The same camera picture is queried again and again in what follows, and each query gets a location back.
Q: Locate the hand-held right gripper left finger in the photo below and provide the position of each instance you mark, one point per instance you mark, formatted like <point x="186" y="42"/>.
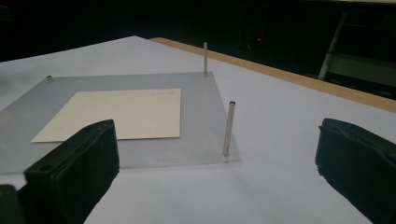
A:
<point x="74" y="174"/>

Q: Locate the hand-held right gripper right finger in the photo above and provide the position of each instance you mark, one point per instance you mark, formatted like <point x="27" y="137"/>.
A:
<point x="361" y="168"/>

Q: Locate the painting postcard with cream back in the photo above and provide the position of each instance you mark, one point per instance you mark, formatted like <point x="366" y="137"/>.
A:
<point x="130" y="112"/>

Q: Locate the clear acrylic frame panel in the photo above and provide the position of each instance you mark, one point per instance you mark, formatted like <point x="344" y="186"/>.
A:
<point x="199" y="109"/>

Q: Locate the short metal stud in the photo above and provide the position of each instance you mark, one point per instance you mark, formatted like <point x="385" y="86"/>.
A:
<point x="49" y="78"/>

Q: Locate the wooden board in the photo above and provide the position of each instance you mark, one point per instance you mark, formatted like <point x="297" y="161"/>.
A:
<point x="280" y="74"/>

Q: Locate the white metal table frame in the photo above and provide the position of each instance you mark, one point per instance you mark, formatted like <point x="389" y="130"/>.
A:
<point x="358" y="67"/>

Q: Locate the tall metal post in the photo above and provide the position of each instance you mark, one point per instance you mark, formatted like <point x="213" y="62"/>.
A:
<point x="205" y="59"/>
<point x="229" y="129"/>

